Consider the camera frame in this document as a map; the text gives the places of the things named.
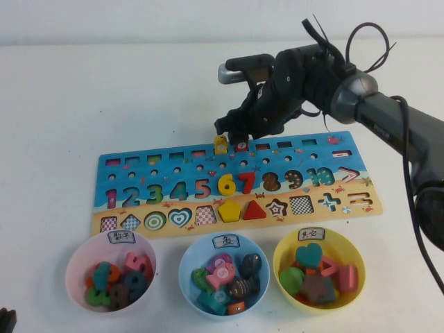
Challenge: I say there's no black wooden fish piece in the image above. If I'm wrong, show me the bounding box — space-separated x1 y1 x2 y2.
239 253 262 280

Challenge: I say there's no black sleeved wrist cable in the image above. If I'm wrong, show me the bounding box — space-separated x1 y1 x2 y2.
301 19 355 74

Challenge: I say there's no brown wooden fish piece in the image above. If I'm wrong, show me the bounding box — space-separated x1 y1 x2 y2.
227 277 261 301

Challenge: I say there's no pink rectangle piece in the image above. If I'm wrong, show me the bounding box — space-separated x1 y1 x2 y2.
338 265 358 293

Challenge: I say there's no black zip tie loop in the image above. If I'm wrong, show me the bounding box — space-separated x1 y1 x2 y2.
346 22 398 74

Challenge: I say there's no green wooden fish piece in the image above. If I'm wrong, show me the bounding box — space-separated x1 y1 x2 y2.
191 267 213 294

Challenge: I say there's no paper label on yellow bowl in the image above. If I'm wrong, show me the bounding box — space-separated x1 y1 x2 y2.
297 228 325 241

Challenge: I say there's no paper label on blue bowl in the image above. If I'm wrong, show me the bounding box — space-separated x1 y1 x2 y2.
212 235 240 249

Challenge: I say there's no red number seven piece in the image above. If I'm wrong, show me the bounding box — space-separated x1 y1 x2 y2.
239 172 257 195

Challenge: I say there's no teal number piece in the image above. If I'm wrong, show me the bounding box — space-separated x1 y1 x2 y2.
92 262 112 291

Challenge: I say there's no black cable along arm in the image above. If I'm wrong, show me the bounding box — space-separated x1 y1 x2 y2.
390 95 444 296

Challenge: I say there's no pink plastic bowl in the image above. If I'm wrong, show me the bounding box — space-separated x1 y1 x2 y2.
65 231 157 313

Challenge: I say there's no blue plastic bowl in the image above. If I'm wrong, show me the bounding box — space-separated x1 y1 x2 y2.
178 232 271 316

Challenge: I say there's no teal wooden fish piece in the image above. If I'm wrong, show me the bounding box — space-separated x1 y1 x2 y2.
196 289 230 315

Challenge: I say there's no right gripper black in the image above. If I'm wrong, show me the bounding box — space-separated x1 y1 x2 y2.
214 46 315 142

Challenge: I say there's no green circle piece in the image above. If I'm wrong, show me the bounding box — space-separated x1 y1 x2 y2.
279 266 305 296

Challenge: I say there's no orange wooden fish piece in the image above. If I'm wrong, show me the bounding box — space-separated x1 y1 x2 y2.
227 300 247 316

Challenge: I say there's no pink number five piece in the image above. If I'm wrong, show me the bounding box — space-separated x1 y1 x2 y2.
123 251 154 282

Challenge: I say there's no blue wooden number puzzle board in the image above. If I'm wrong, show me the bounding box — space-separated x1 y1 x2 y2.
89 130 385 240

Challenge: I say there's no brown star piece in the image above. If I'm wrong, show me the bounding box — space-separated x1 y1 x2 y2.
300 272 329 305

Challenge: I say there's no orange number piece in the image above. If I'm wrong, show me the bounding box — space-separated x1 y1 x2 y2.
85 265 122 289

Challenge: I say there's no pink greater-than sign piece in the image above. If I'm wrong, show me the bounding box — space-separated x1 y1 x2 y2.
319 255 344 278

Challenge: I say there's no purple wooden fish piece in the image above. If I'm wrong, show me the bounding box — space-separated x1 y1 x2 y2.
205 253 233 273

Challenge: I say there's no yellow pentagon piece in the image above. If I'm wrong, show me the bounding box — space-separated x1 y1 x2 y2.
217 201 242 224

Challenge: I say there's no dark blue number nine piece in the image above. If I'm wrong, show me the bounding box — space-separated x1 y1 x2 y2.
123 270 146 302

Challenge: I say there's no blue shape piece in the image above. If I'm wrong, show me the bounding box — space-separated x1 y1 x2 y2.
321 279 337 302

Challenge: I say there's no teal heart piece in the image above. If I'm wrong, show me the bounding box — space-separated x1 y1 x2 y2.
295 242 323 271

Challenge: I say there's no pink wooden fish piece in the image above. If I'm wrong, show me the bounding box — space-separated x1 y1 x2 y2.
205 262 237 291

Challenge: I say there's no paper label on pink bowl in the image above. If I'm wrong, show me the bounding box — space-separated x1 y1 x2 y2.
107 230 136 245

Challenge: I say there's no yellow wooden fish piece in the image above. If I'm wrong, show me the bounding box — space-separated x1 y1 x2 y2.
213 134 229 155

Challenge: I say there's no brown number eight piece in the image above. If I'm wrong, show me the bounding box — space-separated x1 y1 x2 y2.
109 283 130 311

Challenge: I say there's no green number three piece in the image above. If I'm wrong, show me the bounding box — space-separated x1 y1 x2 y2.
86 287 112 308

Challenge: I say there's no yellow plastic bowl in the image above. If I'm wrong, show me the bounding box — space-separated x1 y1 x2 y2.
272 228 366 316

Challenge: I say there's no yellow number six piece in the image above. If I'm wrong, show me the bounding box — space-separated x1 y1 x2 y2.
217 173 237 197

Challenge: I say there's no red triangle piece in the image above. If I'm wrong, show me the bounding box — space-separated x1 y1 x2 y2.
241 200 268 221

